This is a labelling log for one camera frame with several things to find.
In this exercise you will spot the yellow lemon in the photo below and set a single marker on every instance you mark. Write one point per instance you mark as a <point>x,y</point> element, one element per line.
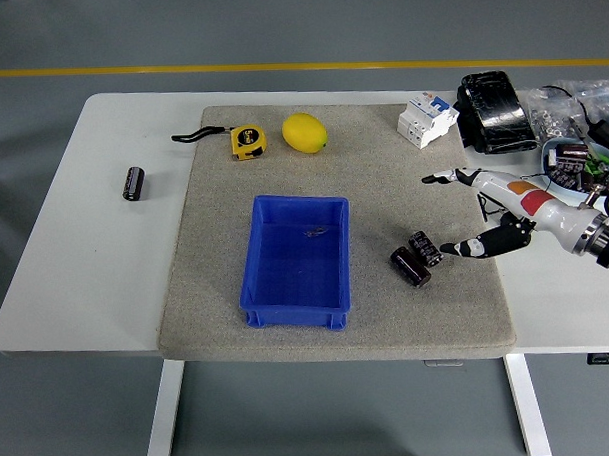
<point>304,133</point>

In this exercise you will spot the black battery with print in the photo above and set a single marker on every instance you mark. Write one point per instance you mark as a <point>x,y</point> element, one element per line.
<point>573,152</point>
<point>567,173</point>

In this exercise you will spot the clear bag of metal nuts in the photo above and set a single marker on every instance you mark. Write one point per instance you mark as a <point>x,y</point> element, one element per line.
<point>548,119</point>

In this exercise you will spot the blue plastic box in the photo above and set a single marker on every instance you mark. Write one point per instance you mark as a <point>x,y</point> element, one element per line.
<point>297,293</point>

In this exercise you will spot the long dark brown battery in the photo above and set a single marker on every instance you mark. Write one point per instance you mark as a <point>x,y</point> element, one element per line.
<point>410,267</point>

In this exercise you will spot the light blue bowl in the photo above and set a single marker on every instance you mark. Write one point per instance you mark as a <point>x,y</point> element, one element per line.
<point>549,152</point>

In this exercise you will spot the grey table bracket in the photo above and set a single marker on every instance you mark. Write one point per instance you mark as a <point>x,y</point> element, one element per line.
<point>443,362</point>

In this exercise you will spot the white circuit breaker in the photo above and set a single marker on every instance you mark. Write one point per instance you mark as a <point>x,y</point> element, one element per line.
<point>426,123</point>

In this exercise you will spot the clear plastic bag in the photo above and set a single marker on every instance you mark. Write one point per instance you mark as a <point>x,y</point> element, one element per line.
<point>597,95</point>

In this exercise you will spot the yellow tape measure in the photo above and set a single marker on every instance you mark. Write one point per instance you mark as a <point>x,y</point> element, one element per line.
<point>249,142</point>

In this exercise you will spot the black table control panel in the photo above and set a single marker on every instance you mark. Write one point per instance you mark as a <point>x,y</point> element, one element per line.
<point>606,358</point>

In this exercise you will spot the white table leg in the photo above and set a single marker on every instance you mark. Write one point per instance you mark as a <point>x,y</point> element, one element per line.
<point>165,413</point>
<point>528,405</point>

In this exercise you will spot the black wrapped pouch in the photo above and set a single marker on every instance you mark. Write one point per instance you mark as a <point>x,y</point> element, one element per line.
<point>498,113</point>

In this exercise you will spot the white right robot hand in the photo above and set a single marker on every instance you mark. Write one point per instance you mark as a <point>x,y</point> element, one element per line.
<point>534,202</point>

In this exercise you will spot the short black printed battery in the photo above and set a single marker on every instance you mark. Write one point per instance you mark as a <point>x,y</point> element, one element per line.
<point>426,249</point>

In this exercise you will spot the grey-brown felt mat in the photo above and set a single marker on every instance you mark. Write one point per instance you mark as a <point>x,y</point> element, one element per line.
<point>216,291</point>

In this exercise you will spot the black cylindrical battery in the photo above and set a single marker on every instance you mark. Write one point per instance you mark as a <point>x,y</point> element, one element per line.
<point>134,184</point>

